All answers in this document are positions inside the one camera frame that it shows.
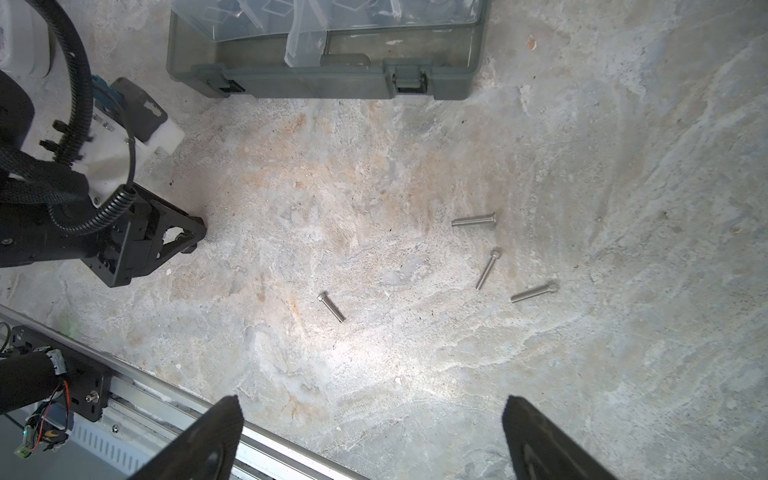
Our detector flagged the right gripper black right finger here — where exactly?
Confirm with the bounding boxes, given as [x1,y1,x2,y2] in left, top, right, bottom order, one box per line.
[502,396,617,480]

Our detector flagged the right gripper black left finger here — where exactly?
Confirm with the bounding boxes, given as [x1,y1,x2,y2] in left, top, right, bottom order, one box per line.
[130,395,245,480]

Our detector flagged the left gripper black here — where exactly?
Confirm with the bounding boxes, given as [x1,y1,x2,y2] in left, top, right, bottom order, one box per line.
[83,185,207,288]

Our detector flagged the green plastic organizer box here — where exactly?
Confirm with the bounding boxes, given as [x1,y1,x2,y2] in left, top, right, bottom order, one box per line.
[167,1,491,100]

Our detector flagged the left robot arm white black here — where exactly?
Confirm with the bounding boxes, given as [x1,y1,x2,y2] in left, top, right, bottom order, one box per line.
[1,1,207,287]

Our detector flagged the white vent grille strip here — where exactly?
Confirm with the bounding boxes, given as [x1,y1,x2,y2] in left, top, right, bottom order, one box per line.
[69,417,150,477]

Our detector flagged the small silver screw right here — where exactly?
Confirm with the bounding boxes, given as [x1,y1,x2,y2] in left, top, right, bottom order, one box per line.
[510,282,559,303]

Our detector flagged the small silver screw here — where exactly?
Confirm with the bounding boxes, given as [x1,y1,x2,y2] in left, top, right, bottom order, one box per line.
[451,213,497,228]
[510,282,559,303]

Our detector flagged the tiny silver screw centre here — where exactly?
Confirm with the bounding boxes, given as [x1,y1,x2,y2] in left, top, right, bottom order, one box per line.
[318,291,346,323]

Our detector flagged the small silver screw upper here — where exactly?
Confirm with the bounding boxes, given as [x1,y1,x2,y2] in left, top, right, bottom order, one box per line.
[451,213,497,228]

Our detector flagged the aluminium mounting rail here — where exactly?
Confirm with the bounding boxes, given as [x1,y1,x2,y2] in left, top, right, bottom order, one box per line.
[1,306,363,479]

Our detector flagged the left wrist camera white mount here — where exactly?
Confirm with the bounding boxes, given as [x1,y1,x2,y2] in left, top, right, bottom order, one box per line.
[1,75,184,216]

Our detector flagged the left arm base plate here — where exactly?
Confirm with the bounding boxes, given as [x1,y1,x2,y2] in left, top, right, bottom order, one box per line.
[1,326,112,422]

